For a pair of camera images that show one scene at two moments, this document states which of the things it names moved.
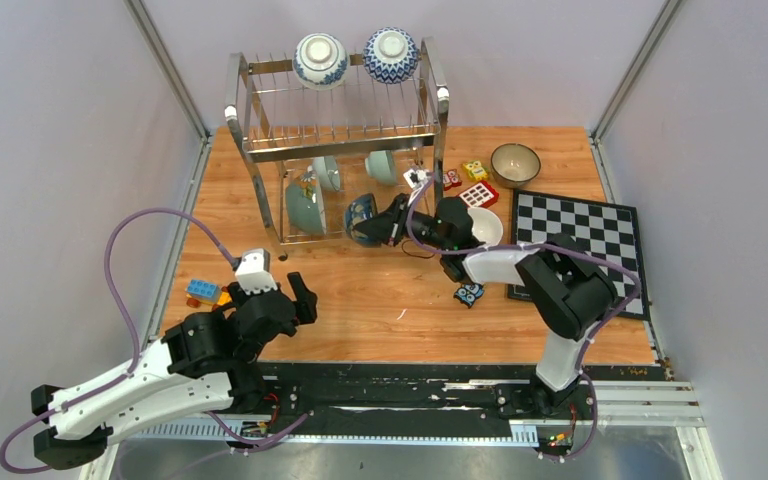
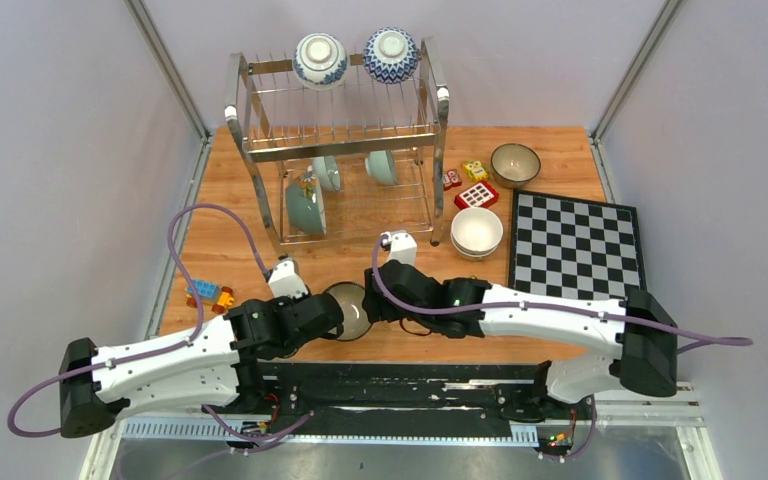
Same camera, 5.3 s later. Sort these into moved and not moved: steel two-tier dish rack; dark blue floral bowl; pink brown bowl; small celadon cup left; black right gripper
Moved: dark blue floral bowl; black right gripper
Not moved: steel two-tier dish rack; small celadon cup left; pink brown bowl
